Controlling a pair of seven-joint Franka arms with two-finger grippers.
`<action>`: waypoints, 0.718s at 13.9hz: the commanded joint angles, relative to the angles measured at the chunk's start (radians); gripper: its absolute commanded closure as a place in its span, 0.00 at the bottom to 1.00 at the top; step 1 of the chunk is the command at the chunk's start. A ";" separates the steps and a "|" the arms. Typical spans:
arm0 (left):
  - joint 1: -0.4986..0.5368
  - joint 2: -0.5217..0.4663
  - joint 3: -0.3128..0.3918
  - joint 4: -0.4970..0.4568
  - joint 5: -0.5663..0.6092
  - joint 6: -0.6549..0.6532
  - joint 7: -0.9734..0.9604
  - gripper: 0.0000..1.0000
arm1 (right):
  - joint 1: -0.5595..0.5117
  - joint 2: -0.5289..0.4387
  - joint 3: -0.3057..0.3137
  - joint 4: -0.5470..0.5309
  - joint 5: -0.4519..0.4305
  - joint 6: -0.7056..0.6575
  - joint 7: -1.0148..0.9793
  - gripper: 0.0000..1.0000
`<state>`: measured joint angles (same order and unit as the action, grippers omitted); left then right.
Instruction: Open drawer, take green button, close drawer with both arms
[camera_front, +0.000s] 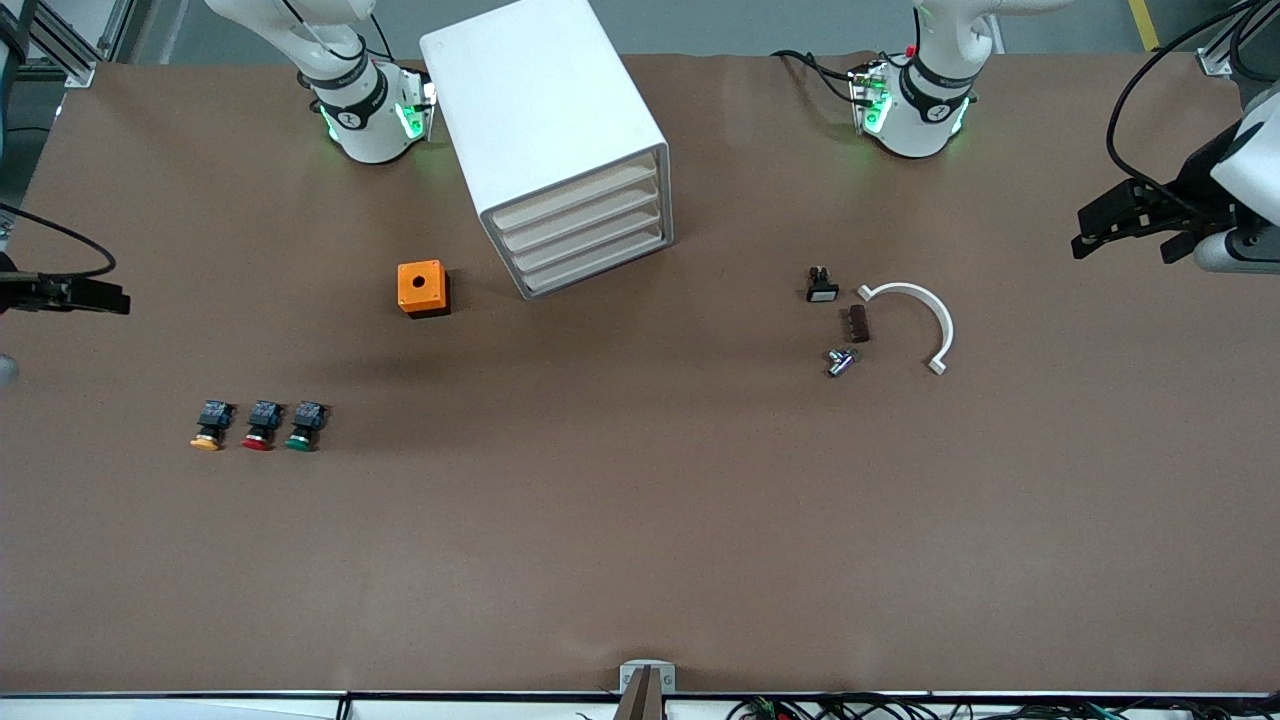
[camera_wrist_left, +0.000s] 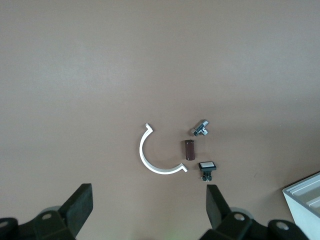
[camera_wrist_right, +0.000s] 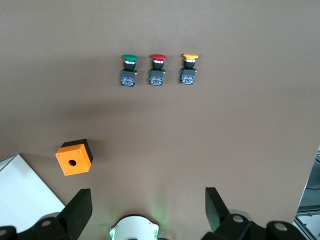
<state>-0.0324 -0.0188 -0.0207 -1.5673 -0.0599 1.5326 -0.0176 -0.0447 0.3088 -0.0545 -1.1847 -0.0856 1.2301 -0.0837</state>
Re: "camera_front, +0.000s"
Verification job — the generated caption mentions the green push button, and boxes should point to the green push button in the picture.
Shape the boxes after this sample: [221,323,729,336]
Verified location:
[285,401,329,453]

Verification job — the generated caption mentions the yellow push button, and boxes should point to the yellow push button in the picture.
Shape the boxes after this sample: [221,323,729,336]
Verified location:
[190,400,236,453]

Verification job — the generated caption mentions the red push button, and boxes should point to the red push button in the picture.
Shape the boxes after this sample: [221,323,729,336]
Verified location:
[241,400,286,453]

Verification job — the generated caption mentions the white curved plastic clamp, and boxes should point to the white curved plastic clamp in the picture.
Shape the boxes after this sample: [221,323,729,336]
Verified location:
[857,282,955,376]

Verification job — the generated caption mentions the dark brown upright bar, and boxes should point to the dark brown upright bar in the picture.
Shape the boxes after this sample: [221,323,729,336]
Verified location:
[613,668,665,720]

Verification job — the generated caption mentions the aluminium frame profile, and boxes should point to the aluminium frame profile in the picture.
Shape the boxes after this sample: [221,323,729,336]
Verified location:
[1195,0,1280,79]
[0,0,131,91]

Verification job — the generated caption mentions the orange button enclosure box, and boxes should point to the orange button enclosure box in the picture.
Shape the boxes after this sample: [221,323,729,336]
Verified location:
[397,260,451,319]

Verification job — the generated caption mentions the black arm base cable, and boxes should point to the black arm base cable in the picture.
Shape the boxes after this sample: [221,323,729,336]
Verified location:
[770,48,866,106]

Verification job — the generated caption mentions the white table edge rail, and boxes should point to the white table edge rail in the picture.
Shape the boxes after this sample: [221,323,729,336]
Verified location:
[0,692,1280,720]

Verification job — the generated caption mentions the black cable bundle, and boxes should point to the black cable bundle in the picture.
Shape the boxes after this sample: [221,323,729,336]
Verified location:
[725,695,1280,720]

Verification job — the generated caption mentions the grey metal table bracket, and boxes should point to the grey metal table bracket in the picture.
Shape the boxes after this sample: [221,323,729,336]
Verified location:
[619,660,677,695]

